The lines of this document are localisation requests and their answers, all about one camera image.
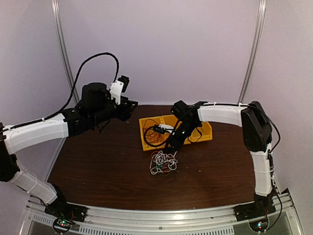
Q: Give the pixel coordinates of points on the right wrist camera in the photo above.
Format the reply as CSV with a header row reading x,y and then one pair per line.
x,y
163,128

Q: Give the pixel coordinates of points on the aluminium front rail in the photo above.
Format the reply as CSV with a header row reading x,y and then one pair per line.
x,y
211,221

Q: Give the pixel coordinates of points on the left aluminium frame post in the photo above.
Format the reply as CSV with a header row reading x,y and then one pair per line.
x,y
61,42

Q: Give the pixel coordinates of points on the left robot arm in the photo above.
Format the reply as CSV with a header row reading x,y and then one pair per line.
x,y
98,105

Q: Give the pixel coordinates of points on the right aluminium frame post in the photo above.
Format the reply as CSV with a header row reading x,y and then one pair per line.
x,y
259,27

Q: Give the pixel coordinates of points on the aluminium frame post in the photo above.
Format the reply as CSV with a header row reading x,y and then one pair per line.
x,y
259,27
61,42

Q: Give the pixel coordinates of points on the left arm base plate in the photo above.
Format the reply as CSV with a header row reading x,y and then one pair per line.
x,y
70,212

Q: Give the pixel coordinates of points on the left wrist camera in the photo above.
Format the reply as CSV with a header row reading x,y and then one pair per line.
x,y
118,87

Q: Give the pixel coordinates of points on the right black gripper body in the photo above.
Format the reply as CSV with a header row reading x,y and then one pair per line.
x,y
189,129

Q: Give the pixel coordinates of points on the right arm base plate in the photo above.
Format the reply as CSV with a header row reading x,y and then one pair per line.
x,y
251,211

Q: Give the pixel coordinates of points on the left circuit board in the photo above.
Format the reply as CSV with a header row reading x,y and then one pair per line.
x,y
62,225

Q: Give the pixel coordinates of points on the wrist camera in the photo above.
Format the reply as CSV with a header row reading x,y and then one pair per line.
x,y
118,87
163,128

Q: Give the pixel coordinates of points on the right circuit board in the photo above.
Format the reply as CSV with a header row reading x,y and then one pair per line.
x,y
259,226

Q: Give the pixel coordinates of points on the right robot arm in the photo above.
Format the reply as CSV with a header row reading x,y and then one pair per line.
x,y
257,137

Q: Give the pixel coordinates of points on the circuit board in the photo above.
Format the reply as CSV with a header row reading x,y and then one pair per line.
x,y
62,225
259,226

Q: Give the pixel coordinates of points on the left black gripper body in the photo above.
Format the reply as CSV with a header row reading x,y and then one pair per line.
x,y
122,115

